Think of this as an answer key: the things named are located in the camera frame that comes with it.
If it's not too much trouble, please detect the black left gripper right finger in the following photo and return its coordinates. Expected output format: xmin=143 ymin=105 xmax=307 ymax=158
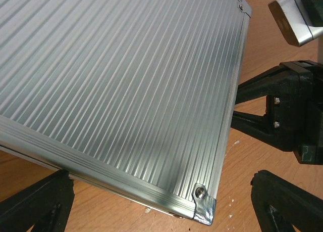
xmin=251 ymin=170 xmax=322 ymax=231

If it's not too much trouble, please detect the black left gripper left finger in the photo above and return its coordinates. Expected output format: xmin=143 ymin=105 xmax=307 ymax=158
xmin=1 ymin=170 xmax=75 ymax=231

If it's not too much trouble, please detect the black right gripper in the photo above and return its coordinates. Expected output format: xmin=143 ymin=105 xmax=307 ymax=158
xmin=231 ymin=61 xmax=322 ymax=165

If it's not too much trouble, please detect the aluminium poker case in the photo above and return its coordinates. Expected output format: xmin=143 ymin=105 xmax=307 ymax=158
xmin=1 ymin=0 xmax=251 ymax=225

